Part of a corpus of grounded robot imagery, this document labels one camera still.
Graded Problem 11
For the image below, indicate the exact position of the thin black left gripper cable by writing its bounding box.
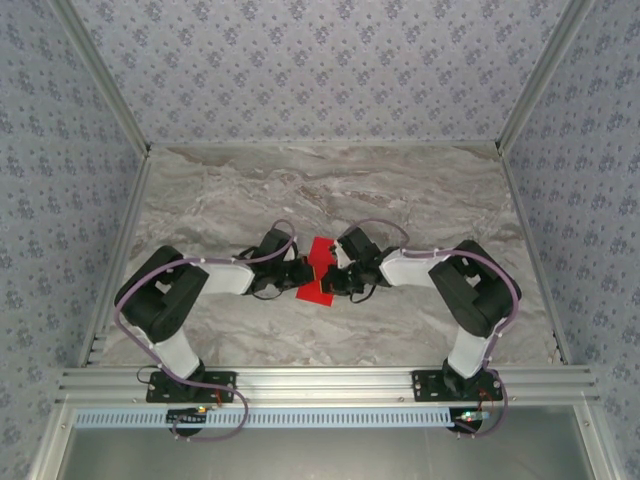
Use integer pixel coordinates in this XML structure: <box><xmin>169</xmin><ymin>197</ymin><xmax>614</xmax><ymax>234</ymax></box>
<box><xmin>234</xmin><ymin>247</ymin><xmax>301</xmax><ymax>301</ymax></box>

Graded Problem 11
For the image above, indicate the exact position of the aluminium mounting beam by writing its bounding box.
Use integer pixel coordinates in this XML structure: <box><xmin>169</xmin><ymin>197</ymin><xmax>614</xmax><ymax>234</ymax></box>
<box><xmin>54</xmin><ymin>366</ymin><xmax>601</xmax><ymax>405</ymax></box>

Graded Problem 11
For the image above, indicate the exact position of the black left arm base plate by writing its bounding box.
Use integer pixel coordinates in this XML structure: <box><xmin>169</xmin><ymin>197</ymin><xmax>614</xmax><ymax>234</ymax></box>
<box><xmin>145</xmin><ymin>369</ymin><xmax>238</xmax><ymax>404</ymax></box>

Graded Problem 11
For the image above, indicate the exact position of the aluminium corner post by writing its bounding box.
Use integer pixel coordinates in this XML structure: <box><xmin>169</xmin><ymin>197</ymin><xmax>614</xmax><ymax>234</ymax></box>
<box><xmin>49</xmin><ymin>0</ymin><xmax>154</xmax><ymax>159</ymax></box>
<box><xmin>494</xmin><ymin>0</ymin><xmax>599</xmax><ymax>151</ymax></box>

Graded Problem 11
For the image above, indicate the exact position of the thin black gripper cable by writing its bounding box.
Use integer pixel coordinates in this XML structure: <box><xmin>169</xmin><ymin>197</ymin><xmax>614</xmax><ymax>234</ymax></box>
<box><xmin>347</xmin><ymin>282</ymin><xmax>381</xmax><ymax>305</ymax></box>
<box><xmin>234</xmin><ymin>247</ymin><xmax>301</xmax><ymax>301</ymax></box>

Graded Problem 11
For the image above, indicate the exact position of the slotted grey cable duct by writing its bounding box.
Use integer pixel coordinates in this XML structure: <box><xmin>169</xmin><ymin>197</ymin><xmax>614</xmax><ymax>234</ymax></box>
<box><xmin>73</xmin><ymin>407</ymin><xmax>464</xmax><ymax>430</ymax></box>

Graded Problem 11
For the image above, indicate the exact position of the grey metal sheet panel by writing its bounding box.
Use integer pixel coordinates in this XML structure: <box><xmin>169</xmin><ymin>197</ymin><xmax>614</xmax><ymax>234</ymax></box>
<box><xmin>64</xmin><ymin>428</ymin><xmax>596</xmax><ymax>480</ymax></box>

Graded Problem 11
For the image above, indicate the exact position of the small black controller board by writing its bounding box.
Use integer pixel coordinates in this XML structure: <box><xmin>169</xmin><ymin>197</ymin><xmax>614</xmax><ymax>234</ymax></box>
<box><xmin>452</xmin><ymin>408</ymin><xmax>494</xmax><ymax>432</ymax></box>
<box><xmin>167</xmin><ymin>407</ymin><xmax>210</xmax><ymax>426</ymax></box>

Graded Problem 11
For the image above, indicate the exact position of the thin black right gripper cable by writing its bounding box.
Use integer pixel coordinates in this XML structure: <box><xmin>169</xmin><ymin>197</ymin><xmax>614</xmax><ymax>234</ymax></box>
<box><xmin>347</xmin><ymin>282</ymin><xmax>381</xmax><ymax>305</ymax></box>

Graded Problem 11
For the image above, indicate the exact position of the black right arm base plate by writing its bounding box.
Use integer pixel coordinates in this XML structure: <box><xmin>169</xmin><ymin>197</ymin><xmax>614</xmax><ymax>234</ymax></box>
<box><xmin>410</xmin><ymin>369</ymin><xmax>503</xmax><ymax>404</ymax></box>

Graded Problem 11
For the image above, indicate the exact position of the aluminium side rail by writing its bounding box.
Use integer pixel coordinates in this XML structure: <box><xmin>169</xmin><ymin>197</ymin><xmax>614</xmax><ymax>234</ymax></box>
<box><xmin>497</xmin><ymin>144</ymin><xmax>574</xmax><ymax>365</ymax></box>
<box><xmin>77</xmin><ymin>149</ymin><xmax>154</xmax><ymax>369</ymax></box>

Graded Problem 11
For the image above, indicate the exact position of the thin aluminium table edge strip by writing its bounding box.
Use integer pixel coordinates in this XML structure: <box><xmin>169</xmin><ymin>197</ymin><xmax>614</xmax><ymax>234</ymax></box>
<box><xmin>149</xmin><ymin>141</ymin><xmax>501</xmax><ymax>150</ymax></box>

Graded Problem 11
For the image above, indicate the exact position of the white right camera mount bracket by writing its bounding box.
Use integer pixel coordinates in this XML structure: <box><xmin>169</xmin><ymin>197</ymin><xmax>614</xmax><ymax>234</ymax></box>
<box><xmin>331</xmin><ymin>241</ymin><xmax>354</xmax><ymax>271</ymax></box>

